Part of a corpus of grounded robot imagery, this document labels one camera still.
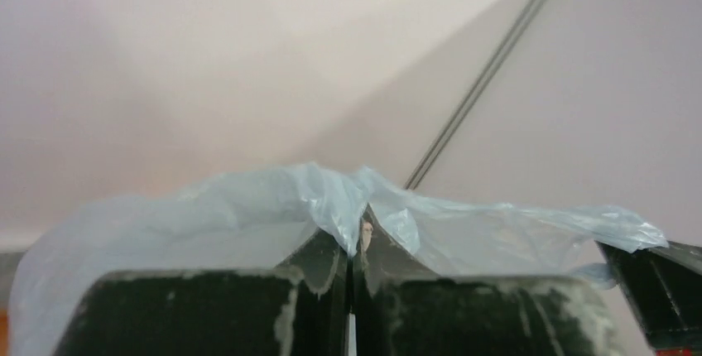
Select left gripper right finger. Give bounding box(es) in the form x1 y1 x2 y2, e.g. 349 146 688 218
352 209 624 356

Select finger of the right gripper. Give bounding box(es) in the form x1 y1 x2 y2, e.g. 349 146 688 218
598 241 701 349

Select right aluminium corner post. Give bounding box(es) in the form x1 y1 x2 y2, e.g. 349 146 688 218
404 0 546 190

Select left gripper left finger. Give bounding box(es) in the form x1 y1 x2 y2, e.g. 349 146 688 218
55 231 348 356

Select blue plastic trash bag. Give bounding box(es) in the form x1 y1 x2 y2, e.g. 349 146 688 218
9 163 668 355

